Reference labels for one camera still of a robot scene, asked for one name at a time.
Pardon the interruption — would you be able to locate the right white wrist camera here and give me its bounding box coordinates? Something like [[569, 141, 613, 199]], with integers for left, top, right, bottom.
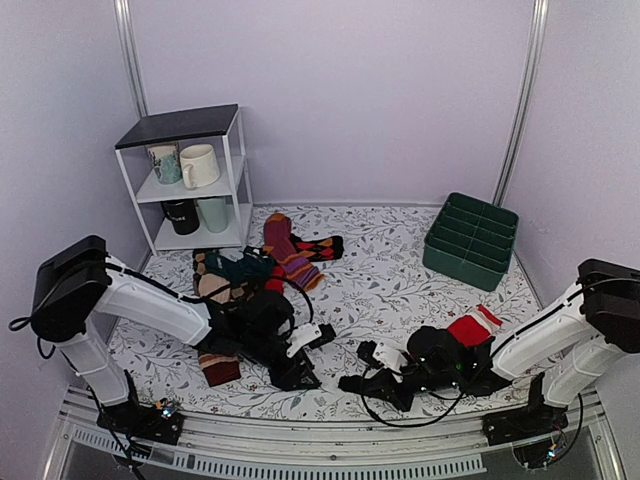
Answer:
[[373, 342, 408, 374]]

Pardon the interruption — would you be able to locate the green divided organizer bin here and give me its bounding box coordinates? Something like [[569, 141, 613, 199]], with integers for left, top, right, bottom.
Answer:
[[422, 192, 519, 292]]

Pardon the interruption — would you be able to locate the red sock in pile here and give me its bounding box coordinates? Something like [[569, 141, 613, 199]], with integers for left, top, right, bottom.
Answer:
[[264, 265, 285, 295]]

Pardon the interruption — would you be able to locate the maroon purple striped sock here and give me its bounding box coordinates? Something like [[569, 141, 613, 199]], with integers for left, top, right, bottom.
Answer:
[[263, 212, 323, 291]]

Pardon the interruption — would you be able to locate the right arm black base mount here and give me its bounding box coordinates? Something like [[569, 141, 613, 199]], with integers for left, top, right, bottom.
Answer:
[[482, 373, 568, 446]]

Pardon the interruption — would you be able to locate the red black argyle sock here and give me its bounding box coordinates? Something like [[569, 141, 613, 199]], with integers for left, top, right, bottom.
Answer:
[[289, 234, 344, 262]]

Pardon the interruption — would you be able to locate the cream white mug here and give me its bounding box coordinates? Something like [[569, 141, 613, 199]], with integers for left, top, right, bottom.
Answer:
[[180, 144, 221, 190]]

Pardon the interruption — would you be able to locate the pale green mug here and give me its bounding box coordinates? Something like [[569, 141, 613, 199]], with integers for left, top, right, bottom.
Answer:
[[197, 197, 229, 234]]

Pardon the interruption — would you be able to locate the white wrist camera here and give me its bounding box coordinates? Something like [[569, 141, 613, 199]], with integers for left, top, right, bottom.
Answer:
[[373, 342, 408, 374], [286, 323, 322, 358]]

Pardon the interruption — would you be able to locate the red sock with white cuff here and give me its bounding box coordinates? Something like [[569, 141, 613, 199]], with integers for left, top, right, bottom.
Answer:
[[447, 304, 503, 348]]

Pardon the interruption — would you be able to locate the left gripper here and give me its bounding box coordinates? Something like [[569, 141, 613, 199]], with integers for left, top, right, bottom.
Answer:
[[240, 330, 321, 393]]

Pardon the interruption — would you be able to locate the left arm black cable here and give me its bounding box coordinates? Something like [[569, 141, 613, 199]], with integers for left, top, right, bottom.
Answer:
[[7, 264, 315, 359]]

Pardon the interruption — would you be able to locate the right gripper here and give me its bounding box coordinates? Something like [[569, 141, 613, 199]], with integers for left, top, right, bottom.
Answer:
[[363, 360, 460, 412]]

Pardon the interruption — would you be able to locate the black mug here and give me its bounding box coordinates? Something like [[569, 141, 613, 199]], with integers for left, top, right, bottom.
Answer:
[[161, 199, 200, 236]]

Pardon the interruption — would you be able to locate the right aluminium corner post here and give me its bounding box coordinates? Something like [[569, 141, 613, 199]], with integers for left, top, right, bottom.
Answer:
[[492, 0, 549, 207]]

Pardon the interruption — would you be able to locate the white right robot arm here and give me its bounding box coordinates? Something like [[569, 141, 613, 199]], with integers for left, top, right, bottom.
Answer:
[[338, 259, 639, 436]]

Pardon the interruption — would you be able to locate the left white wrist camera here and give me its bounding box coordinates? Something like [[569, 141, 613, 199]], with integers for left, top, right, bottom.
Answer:
[[286, 323, 322, 358]]

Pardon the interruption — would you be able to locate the left aluminium corner post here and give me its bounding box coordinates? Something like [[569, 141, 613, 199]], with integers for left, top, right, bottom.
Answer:
[[113, 0, 148, 118]]

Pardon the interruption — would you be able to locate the white shelf with black top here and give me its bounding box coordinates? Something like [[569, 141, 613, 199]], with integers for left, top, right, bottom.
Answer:
[[115, 104, 253, 255]]

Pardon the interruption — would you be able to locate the beige brown striped sock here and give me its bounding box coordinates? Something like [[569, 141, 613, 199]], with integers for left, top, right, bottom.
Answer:
[[192, 249, 241, 387]]

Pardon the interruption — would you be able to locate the dark teal sock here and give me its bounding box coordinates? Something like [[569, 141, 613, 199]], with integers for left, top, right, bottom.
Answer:
[[204, 246, 276, 288]]

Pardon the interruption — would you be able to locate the floral white table mat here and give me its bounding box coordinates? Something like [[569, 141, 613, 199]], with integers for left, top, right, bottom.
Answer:
[[108, 205, 538, 422]]

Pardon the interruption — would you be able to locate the teal patterned mug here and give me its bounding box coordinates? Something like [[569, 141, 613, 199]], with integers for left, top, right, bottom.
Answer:
[[147, 143, 182, 185]]

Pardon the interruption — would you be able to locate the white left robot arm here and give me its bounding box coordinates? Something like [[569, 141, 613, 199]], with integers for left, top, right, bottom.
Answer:
[[29, 235, 335, 434]]

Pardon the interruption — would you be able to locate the aluminium corner post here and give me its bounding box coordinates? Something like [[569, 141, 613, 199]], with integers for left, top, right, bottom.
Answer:
[[492, 0, 549, 207], [113, 0, 148, 118]]

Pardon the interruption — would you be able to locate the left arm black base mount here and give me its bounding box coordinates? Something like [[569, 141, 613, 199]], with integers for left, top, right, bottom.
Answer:
[[97, 371, 185, 446]]

